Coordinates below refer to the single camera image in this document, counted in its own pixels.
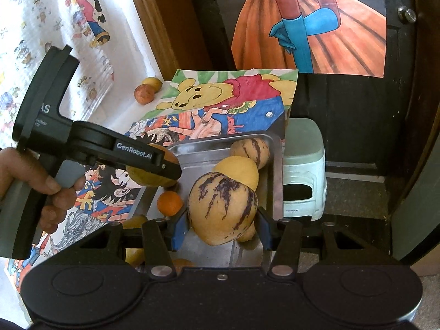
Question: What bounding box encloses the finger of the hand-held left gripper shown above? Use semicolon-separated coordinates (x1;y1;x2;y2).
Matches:
153;144;182;181

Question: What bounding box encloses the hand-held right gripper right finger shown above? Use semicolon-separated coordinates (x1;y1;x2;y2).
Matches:
256;208;362;280

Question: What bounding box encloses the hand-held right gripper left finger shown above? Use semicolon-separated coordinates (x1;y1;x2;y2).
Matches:
74;210;189;280

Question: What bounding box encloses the smooth yellow-green mango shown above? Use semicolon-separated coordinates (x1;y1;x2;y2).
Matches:
125;149;180;187

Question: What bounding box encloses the metal tray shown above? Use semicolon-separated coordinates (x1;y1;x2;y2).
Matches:
132;131;284;269

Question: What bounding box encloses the large purple-striped pepino melon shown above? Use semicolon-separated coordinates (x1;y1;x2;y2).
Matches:
187;171;259;247

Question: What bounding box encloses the yellow lemon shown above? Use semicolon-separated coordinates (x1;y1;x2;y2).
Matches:
213;155;260;192

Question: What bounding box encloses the person's left hand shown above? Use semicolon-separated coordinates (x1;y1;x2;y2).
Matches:
0;147;85;235

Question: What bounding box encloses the tan round fruit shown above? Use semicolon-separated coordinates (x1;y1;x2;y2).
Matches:
236;223;257;243

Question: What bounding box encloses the light green plastic stool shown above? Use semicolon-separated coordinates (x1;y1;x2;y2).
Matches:
282;118;328;221

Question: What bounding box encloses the red-orange apple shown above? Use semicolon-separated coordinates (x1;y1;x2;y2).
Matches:
134;84;156;105

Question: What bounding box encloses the small striped pepino melon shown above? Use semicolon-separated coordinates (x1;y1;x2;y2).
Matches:
229;138;270;169

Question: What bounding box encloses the yellow bear drawing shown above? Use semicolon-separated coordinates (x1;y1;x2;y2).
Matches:
156;68;298;136

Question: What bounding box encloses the pale yellow round fruit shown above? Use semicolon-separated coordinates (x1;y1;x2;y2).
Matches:
142;77;163;94

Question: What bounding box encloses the white printed cloth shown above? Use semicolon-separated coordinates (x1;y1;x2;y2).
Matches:
0;0;147;149

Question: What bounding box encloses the dark door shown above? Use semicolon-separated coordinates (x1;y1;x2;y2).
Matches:
181;0;428;222

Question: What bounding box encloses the orange dress poster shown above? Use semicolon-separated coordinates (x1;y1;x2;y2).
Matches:
230;0;388;78

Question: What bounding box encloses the wooden door frame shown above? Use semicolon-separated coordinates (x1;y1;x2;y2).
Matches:
122;0;225;80

